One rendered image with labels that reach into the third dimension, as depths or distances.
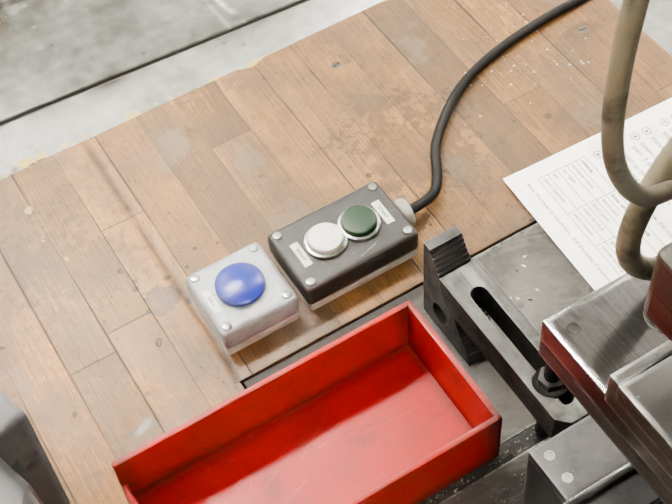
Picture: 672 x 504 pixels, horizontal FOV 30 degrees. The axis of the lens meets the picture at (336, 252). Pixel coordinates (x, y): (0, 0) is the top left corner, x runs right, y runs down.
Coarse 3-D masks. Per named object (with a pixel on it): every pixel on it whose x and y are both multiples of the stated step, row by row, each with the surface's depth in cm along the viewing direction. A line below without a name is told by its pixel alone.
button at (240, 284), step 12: (240, 264) 100; (252, 264) 100; (228, 276) 99; (240, 276) 99; (252, 276) 99; (216, 288) 99; (228, 288) 98; (240, 288) 98; (252, 288) 98; (264, 288) 99; (228, 300) 98; (240, 300) 98; (252, 300) 98
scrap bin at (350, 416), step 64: (384, 320) 94; (256, 384) 91; (320, 384) 95; (384, 384) 96; (448, 384) 94; (192, 448) 92; (256, 448) 94; (320, 448) 94; (384, 448) 93; (448, 448) 87
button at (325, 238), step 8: (320, 224) 102; (328, 224) 102; (312, 232) 101; (320, 232) 101; (328, 232) 101; (336, 232) 101; (312, 240) 101; (320, 240) 101; (328, 240) 101; (336, 240) 101; (312, 248) 101; (320, 248) 100; (328, 248) 100; (336, 248) 100
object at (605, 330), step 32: (608, 288) 72; (640, 288) 72; (544, 320) 71; (576, 320) 71; (608, 320) 71; (640, 320) 71; (544, 352) 73; (576, 352) 70; (608, 352) 70; (640, 352) 70; (576, 384) 71; (608, 384) 65; (640, 384) 64; (608, 416) 69; (640, 416) 63; (640, 448) 68
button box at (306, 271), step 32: (576, 0) 119; (480, 64) 115; (352, 192) 104; (384, 192) 104; (384, 224) 102; (288, 256) 101; (320, 256) 100; (352, 256) 101; (384, 256) 101; (320, 288) 99; (352, 288) 102
